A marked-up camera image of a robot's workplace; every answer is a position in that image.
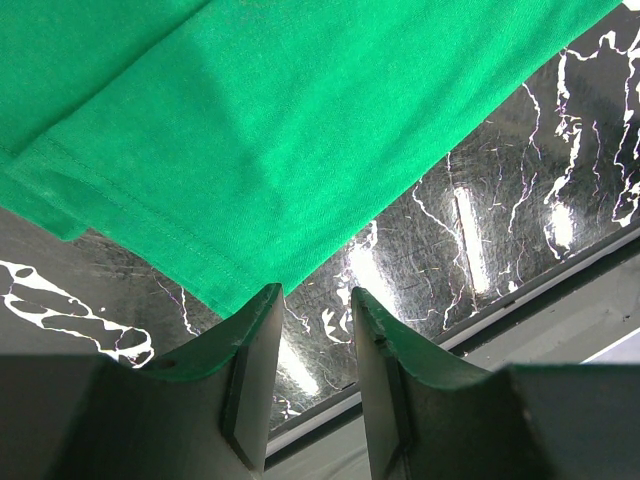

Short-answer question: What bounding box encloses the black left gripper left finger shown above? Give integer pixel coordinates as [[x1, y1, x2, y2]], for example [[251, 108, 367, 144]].
[[1, 283, 284, 479]]

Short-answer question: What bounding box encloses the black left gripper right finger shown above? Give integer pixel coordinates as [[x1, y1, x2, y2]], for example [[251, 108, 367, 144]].
[[351, 288, 639, 479]]

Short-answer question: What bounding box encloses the green t-shirt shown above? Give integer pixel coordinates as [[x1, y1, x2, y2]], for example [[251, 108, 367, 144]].
[[1, 1, 615, 317]]

